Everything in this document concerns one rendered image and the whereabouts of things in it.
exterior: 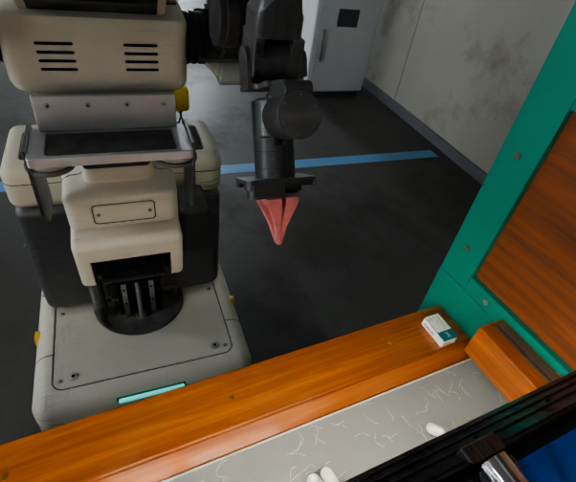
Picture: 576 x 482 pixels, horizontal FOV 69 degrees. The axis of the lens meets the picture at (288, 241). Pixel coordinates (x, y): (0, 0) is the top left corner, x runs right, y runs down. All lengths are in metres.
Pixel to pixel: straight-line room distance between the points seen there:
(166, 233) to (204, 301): 0.58
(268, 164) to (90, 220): 0.48
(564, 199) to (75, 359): 1.25
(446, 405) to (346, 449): 0.21
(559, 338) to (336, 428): 0.39
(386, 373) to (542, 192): 0.39
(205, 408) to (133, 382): 0.63
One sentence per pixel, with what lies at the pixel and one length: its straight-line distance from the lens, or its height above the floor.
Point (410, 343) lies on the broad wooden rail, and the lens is 0.86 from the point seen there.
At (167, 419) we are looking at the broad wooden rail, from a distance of 0.71.
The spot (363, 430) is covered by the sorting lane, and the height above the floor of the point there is 0.74.
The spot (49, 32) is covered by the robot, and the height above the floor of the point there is 1.19.
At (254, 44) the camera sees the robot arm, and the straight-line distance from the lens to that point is 0.57.
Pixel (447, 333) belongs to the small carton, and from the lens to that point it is 0.88.
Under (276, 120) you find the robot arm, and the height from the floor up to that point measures 1.19.
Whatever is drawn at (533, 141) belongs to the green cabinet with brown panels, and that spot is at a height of 1.15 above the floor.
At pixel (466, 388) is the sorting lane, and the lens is 0.88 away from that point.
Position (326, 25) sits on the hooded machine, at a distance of 3.74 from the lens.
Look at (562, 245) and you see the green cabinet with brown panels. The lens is 0.77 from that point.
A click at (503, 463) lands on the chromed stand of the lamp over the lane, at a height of 1.12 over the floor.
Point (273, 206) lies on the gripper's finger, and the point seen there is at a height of 1.06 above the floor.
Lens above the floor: 1.40
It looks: 40 degrees down
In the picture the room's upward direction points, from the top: 10 degrees clockwise
